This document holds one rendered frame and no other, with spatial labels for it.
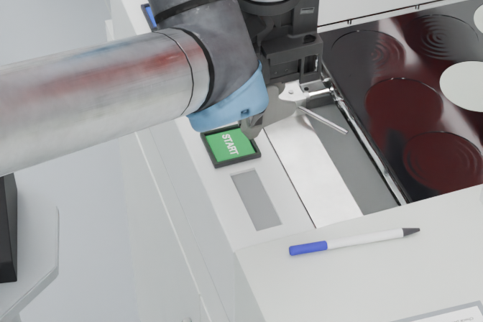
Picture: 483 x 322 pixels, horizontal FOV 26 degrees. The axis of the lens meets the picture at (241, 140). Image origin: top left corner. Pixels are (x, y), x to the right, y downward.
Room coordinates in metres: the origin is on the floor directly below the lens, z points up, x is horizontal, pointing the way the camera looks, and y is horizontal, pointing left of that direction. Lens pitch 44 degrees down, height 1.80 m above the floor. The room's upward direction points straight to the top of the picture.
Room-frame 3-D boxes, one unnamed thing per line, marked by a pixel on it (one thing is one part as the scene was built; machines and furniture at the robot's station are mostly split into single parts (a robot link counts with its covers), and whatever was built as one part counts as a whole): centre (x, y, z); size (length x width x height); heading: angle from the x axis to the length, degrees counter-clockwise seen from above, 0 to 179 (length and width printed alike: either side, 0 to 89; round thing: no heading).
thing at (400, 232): (0.71, -0.12, 0.97); 0.14 x 0.01 x 0.01; 102
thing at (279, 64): (0.85, -0.03, 1.14); 0.09 x 0.08 x 0.12; 109
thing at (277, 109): (0.84, -0.03, 1.03); 0.06 x 0.03 x 0.09; 109
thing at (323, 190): (0.93, -0.07, 0.87); 0.36 x 0.08 x 0.03; 19
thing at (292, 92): (1.00, -0.04, 0.89); 0.08 x 0.03 x 0.03; 109
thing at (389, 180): (0.97, -0.14, 0.90); 0.38 x 0.01 x 0.01; 19
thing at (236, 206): (0.98, 0.05, 0.89); 0.55 x 0.09 x 0.14; 19
